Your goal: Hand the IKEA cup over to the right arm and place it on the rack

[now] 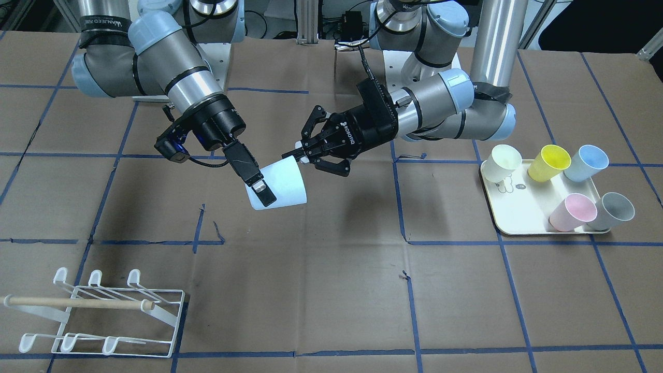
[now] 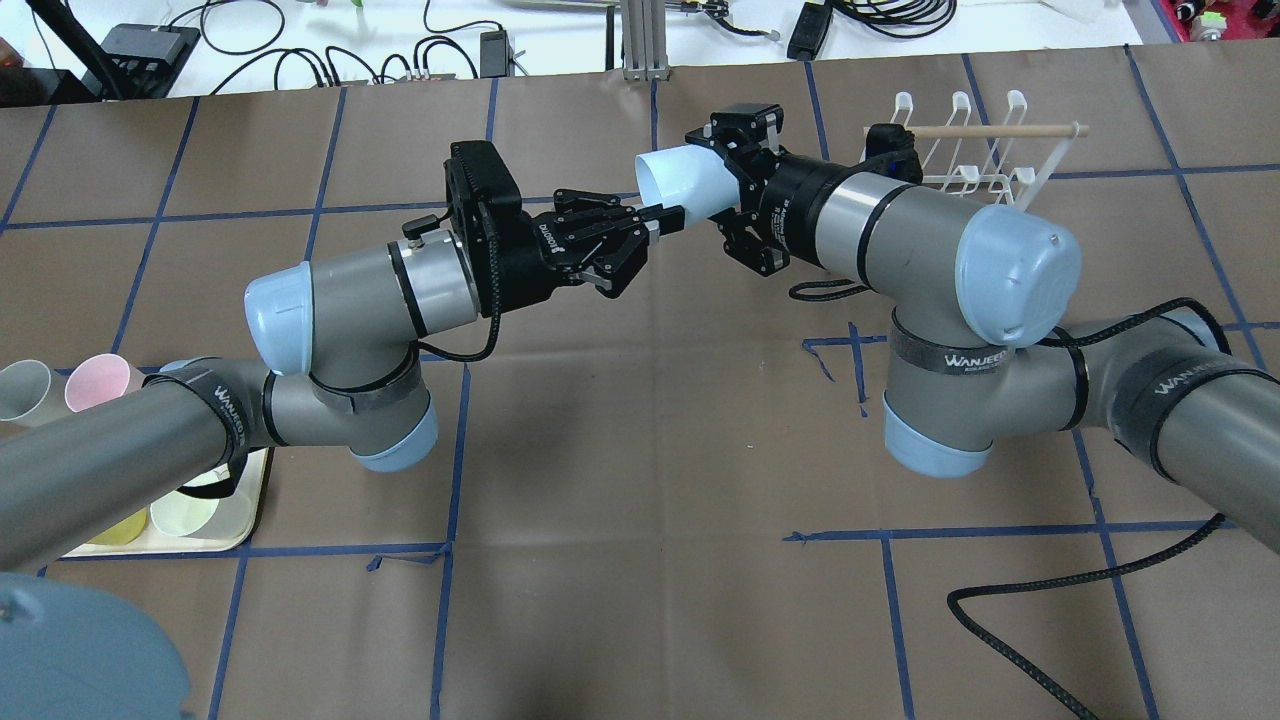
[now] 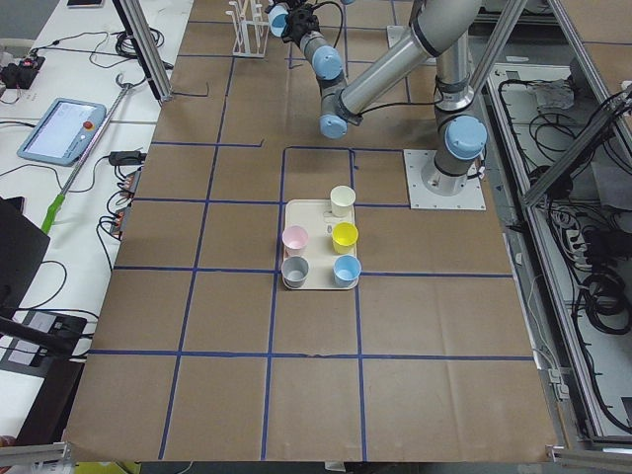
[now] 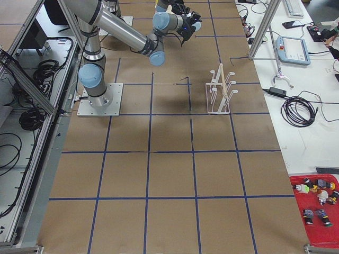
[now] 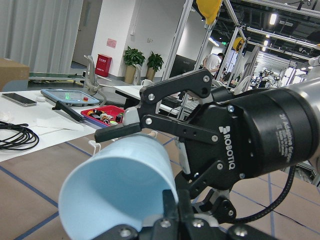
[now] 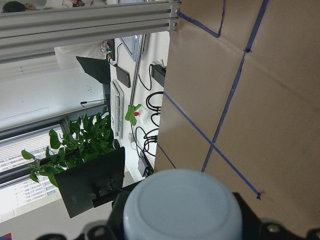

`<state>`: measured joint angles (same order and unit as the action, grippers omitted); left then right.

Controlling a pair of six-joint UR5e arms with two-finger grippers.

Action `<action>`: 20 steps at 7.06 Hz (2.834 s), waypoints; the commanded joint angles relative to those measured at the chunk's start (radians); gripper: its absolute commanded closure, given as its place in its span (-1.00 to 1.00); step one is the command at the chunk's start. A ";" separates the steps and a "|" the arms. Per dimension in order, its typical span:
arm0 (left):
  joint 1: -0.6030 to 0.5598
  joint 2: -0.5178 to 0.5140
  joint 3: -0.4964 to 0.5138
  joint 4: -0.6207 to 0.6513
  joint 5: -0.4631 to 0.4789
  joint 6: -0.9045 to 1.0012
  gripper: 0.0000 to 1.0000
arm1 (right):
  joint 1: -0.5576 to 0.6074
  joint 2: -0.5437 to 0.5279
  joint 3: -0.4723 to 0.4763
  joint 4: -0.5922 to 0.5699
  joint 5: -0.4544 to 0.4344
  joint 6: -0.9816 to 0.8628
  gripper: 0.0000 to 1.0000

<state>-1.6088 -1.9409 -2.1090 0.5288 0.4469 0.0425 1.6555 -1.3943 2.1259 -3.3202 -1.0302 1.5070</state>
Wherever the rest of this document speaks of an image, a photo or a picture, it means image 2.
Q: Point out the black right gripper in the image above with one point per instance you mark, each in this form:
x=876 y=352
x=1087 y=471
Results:
x=797 y=212

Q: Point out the cream plastic tray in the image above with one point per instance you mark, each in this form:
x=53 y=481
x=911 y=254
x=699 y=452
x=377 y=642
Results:
x=251 y=481

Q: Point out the white wire cup rack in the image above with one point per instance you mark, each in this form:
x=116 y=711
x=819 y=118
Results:
x=1008 y=162

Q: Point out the pink plastic cup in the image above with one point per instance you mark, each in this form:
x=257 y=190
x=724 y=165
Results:
x=99 y=379

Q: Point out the grey plastic cup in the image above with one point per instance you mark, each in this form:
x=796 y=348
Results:
x=32 y=394

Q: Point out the yellow plastic cup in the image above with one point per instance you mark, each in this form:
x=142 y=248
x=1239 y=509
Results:
x=124 y=532

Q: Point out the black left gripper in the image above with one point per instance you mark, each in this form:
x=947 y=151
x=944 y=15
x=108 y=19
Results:
x=519 y=268

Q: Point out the cream plastic cup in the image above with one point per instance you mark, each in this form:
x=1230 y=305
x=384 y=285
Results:
x=191 y=512

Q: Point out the light blue plastic cup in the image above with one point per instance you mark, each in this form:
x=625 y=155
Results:
x=688 y=177

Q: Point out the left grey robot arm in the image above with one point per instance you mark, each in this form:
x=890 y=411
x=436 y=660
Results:
x=339 y=365

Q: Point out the black power adapter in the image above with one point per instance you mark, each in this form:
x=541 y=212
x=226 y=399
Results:
x=810 y=31

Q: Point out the aluminium frame post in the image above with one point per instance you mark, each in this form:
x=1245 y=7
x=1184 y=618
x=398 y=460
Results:
x=644 y=40

